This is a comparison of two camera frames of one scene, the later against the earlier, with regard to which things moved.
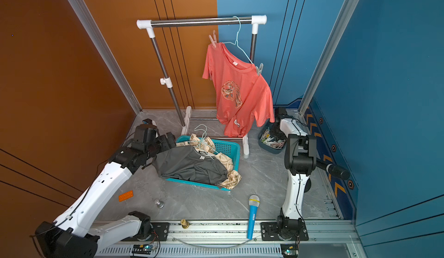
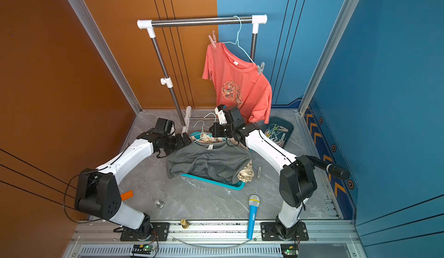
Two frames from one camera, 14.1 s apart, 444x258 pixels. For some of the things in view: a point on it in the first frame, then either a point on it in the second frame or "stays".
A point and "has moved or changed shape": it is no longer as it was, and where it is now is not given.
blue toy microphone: (254, 201) stays
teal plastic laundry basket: (229, 148) → (239, 186)
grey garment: (190, 163) has moved or changed shape
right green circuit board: (290, 250) stays
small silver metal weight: (160, 203) stays
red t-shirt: (240, 93) stays
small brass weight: (185, 224) stays
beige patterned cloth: (206, 145) → (247, 173)
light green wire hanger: (236, 42) stays
